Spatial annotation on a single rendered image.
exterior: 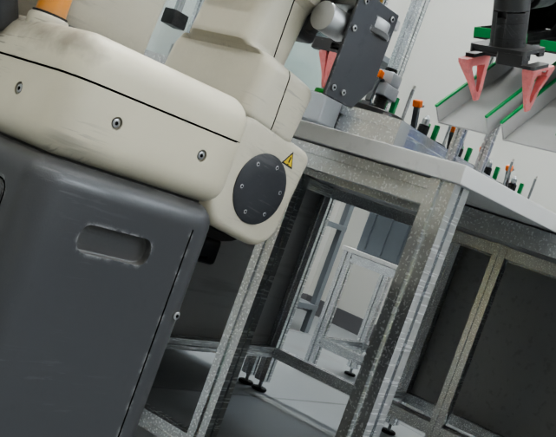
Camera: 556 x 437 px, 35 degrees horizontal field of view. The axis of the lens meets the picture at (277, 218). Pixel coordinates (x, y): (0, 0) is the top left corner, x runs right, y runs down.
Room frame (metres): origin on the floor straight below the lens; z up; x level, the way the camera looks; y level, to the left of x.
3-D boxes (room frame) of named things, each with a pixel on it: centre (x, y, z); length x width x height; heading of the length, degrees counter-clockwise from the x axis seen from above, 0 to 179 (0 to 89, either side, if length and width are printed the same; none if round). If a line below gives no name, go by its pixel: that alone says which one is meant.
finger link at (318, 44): (1.92, 0.01, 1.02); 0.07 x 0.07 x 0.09; 56
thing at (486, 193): (1.85, -0.12, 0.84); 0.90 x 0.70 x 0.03; 49
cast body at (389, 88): (2.10, -0.14, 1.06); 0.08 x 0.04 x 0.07; 146
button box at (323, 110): (1.96, 0.06, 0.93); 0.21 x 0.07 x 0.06; 56
